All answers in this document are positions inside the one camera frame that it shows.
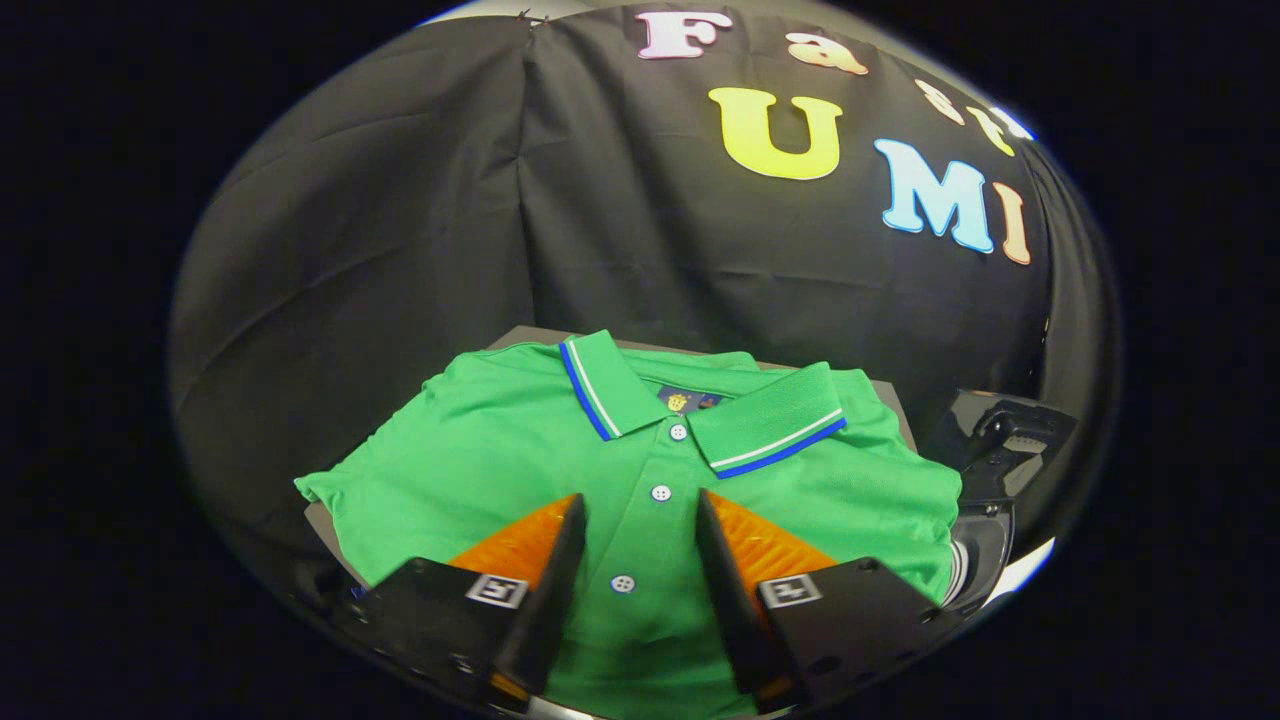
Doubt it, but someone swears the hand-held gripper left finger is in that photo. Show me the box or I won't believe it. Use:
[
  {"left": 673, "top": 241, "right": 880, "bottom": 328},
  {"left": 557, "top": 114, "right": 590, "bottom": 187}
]
[{"left": 330, "top": 493, "right": 589, "bottom": 714}]

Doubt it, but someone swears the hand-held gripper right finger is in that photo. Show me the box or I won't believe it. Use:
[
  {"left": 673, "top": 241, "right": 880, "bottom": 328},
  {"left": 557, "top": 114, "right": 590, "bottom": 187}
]
[{"left": 695, "top": 488, "right": 967, "bottom": 714}]

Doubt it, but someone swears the green polo shirt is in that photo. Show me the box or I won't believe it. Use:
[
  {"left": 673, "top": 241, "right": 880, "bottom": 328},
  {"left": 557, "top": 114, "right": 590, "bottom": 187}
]
[{"left": 295, "top": 330, "right": 964, "bottom": 720}]

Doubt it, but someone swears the dark glass washing machine lid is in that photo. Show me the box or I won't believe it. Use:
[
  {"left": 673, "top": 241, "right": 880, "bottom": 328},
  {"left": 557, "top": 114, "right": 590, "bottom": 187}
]
[{"left": 920, "top": 388, "right": 1081, "bottom": 504}]

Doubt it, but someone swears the grey cabinet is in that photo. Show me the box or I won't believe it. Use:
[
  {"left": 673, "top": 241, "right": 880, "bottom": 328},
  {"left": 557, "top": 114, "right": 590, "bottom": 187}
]
[{"left": 303, "top": 325, "right": 918, "bottom": 593}]

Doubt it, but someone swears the black backdrop cloth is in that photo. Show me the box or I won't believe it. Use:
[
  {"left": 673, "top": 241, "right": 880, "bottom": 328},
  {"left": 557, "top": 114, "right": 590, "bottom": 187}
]
[{"left": 168, "top": 5, "right": 1123, "bottom": 601}]

